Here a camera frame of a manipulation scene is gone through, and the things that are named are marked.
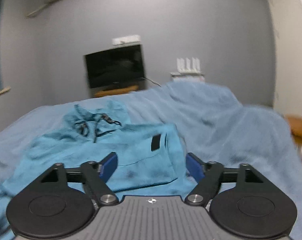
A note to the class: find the white wall power strip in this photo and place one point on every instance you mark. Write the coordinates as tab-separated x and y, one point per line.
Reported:
126	40

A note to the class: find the black monitor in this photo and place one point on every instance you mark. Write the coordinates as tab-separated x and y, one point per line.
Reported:
118	65

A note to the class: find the wooden monitor desk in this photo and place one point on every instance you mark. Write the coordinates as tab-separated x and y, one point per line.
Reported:
118	91

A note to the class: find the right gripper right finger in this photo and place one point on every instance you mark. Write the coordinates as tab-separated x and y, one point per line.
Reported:
208	177

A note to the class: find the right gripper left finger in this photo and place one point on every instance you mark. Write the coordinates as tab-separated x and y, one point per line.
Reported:
95	177

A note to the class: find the white door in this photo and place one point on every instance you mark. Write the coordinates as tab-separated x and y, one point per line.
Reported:
286	17

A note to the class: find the white wifi router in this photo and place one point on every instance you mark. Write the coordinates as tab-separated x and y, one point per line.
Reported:
188	70

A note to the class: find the light blue bed blanket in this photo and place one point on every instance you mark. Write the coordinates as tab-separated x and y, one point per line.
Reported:
213	125

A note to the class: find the teal zip jacket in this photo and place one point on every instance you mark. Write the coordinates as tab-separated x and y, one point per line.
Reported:
150	154

